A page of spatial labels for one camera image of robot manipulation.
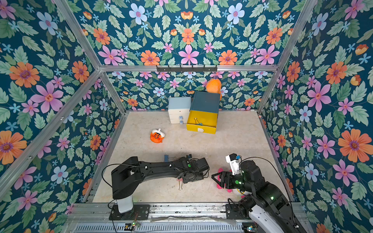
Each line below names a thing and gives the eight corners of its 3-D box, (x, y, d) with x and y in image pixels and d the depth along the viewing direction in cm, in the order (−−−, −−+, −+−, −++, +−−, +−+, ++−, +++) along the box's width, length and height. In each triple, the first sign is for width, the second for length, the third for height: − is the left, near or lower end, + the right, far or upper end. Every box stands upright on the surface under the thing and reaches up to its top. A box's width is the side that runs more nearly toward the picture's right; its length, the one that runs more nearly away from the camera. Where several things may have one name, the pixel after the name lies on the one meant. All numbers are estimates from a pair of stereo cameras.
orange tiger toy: (151, 143, 102) (149, 138, 98) (153, 133, 108) (151, 128, 103) (163, 143, 102) (161, 138, 98) (165, 133, 108) (163, 128, 103)
